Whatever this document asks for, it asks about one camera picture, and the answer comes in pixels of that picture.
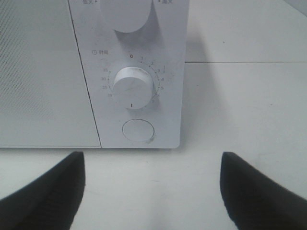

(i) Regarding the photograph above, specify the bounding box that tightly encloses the white round door button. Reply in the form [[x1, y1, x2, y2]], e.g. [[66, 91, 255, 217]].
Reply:
[[122, 119, 154, 142]]

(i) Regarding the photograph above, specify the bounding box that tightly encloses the white microwave door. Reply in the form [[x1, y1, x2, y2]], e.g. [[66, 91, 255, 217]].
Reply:
[[0, 0, 100, 148]]

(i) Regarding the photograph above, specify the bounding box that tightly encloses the white lower timer knob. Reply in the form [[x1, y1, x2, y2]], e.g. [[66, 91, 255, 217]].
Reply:
[[112, 67, 154, 109]]

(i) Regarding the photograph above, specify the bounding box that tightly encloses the white microwave oven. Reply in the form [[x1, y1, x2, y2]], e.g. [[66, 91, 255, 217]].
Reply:
[[69, 0, 189, 149]]

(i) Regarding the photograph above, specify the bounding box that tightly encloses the white upper power knob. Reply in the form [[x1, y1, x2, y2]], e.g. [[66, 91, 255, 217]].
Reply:
[[100, 0, 152, 33]]

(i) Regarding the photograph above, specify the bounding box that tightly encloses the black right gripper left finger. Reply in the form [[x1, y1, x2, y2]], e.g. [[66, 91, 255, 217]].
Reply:
[[0, 151, 85, 230]]

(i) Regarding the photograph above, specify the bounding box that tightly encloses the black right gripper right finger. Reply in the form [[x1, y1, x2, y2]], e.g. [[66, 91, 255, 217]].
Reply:
[[220, 152, 307, 230]]

